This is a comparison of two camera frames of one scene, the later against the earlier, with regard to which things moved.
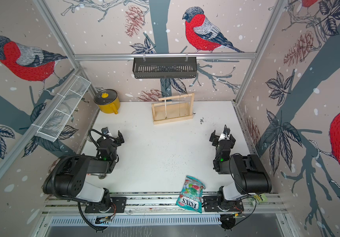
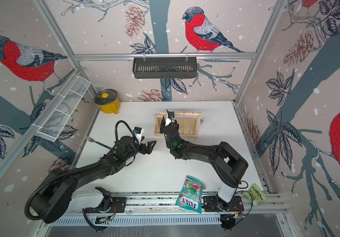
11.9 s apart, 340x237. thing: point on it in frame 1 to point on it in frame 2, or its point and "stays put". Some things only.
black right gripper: (215, 137) to (163, 129)
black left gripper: (117, 142) to (149, 144)
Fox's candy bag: (191, 196) stays put
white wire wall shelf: (62, 108) stays put
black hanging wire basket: (164, 68) stays put
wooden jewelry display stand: (178, 108) to (189, 123)
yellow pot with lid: (107, 101) stays put
